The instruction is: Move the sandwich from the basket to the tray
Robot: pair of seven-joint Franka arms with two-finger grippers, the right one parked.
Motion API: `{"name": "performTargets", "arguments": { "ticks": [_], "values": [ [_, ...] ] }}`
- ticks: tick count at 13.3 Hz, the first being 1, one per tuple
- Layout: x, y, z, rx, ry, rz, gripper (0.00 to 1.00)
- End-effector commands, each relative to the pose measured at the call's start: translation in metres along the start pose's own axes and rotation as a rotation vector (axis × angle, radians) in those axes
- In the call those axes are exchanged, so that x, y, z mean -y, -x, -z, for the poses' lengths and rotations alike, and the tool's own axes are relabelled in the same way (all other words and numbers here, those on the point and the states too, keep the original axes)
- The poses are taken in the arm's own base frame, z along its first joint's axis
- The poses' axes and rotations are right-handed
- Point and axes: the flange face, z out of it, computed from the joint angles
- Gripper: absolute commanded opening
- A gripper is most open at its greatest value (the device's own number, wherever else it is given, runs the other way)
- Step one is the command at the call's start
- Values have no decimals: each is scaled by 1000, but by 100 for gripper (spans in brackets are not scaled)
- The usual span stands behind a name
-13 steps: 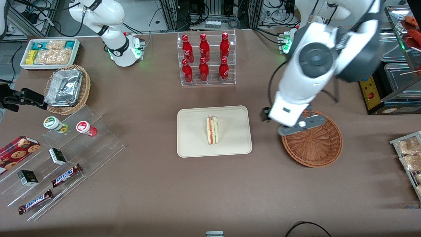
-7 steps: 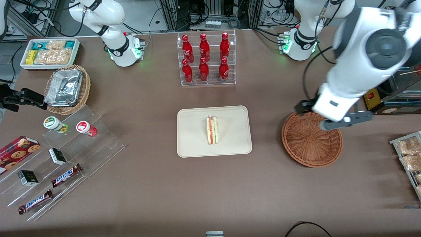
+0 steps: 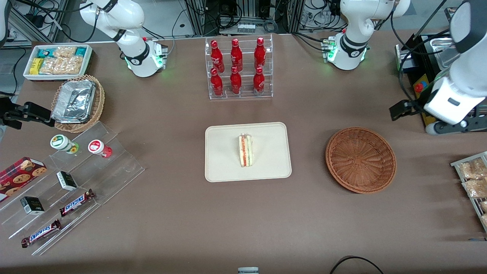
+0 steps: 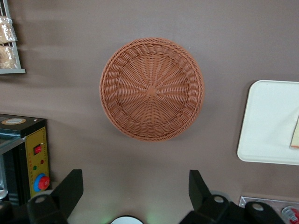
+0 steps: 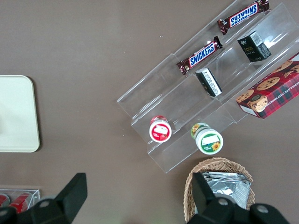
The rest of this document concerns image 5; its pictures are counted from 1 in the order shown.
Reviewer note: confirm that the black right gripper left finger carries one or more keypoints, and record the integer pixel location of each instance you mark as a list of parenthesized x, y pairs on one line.
[(60, 205)]

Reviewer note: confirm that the red plaid cookie box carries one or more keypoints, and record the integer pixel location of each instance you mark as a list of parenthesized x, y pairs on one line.
[(271, 93)]

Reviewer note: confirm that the red cola bottle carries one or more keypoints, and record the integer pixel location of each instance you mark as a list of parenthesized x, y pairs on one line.
[(19, 200), (3, 200)]

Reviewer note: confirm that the green lid yogurt cup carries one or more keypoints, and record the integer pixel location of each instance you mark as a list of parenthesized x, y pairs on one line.
[(209, 141)]

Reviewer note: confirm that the cream rectangular tray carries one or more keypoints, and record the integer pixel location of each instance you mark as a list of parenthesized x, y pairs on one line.
[(16, 112)]

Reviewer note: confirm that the small black box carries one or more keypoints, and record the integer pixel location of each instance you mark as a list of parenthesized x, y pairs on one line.
[(254, 46), (209, 81)]

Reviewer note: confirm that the clear acrylic bottle rack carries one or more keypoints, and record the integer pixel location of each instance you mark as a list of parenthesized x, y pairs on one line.
[(35, 193)]

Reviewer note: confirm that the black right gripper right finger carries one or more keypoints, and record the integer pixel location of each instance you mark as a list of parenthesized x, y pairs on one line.
[(210, 210)]

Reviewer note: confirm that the clear acrylic stepped shelf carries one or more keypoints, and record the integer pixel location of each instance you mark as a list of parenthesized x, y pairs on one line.
[(163, 98)]

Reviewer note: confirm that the Snickers chocolate bar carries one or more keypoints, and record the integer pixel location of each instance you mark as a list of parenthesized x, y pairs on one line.
[(243, 16), (199, 56)]

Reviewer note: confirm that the aluminium foil tray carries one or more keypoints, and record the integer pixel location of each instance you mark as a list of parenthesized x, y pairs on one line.
[(231, 189)]

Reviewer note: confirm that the red lid yogurt cup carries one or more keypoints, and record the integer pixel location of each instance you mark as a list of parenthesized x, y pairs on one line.
[(160, 130)]

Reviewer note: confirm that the light wicker basket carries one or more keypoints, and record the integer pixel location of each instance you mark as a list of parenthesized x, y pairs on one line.
[(190, 186)]

